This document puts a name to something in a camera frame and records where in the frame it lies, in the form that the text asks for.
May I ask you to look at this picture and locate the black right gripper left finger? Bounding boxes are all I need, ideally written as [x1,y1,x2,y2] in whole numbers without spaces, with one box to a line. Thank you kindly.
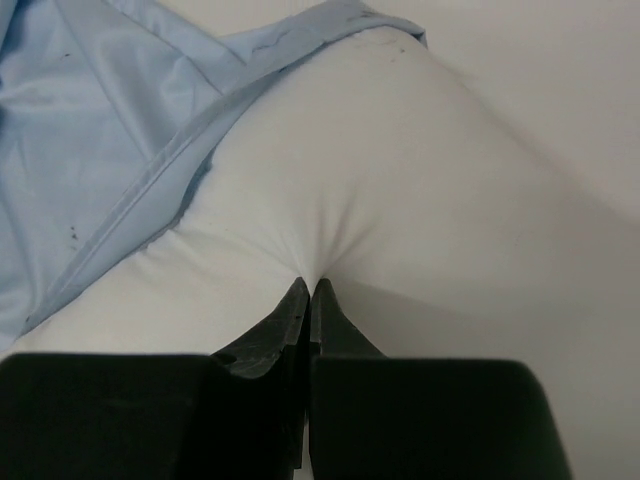
[1,280,310,479]

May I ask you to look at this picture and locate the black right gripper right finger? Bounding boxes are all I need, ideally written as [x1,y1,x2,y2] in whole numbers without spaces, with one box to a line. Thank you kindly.
[308,279,572,479]

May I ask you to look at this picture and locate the white pillow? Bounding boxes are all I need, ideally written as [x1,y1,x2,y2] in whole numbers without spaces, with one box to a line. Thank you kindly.
[14,29,639,365]

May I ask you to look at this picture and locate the light blue pillowcase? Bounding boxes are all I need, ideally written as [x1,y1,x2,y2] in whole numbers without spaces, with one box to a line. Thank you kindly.
[1,1,426,347]

